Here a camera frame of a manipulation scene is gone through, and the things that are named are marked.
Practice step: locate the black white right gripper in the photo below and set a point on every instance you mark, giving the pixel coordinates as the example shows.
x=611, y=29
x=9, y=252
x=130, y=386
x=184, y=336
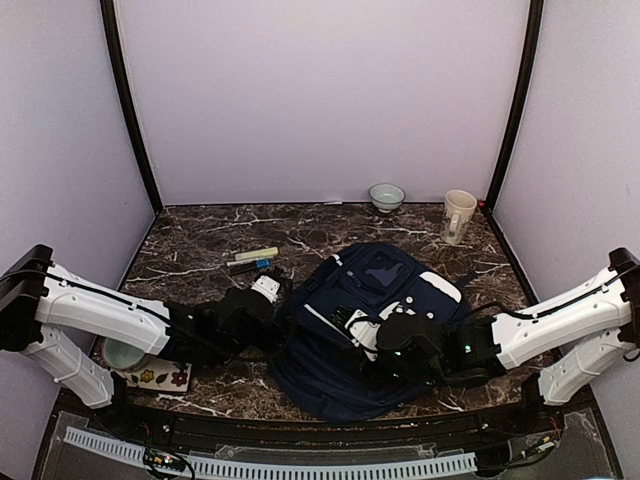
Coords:
x=363, y=345

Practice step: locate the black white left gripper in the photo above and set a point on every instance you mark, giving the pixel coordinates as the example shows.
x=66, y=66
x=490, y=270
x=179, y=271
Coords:
x=267, y=340

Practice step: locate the blue capped black marker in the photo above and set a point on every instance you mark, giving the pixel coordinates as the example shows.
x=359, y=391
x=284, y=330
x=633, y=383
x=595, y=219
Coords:
x=251, y=266

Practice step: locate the yellow highlighter pen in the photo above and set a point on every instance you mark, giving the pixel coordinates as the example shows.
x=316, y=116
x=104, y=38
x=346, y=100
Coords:
x=257, y=254

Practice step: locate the navy blue student backpack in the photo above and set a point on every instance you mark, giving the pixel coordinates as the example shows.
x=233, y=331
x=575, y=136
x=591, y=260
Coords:
x=321, y=370

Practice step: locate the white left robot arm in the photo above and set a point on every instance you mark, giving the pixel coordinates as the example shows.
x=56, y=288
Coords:
x=40, y=298

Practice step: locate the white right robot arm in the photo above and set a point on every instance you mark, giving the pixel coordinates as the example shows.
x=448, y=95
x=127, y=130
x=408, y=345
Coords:
x=600, y=318

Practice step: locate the small celadon bowl at back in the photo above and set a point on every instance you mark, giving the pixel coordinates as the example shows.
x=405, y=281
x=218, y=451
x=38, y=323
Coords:
x=386, y=197

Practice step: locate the floral square plate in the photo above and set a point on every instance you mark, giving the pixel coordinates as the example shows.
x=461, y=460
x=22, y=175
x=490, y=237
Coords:
x=166, y=377

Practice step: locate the cream coral pattern mug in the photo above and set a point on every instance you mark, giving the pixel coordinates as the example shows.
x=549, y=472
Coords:
x=459, y=209

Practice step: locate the celadon cup on plate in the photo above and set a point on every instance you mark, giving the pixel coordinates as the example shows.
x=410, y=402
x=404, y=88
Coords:
x=121, y=356

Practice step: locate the white slotted cable duct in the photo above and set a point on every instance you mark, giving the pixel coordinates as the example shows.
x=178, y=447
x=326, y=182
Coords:
x=199, y=466

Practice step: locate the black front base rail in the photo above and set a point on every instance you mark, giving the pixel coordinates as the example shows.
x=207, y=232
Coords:
x=480, y=428

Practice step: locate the black enclosure corner post left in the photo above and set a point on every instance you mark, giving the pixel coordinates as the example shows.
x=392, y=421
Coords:
x=128, y=109

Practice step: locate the black enclosure corner post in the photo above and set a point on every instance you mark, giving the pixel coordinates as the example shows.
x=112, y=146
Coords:
x=128, y=109
x=526, y=65

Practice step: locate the black enclosure corner post right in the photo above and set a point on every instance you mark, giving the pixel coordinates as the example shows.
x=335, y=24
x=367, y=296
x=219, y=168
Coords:
x=526, y=65

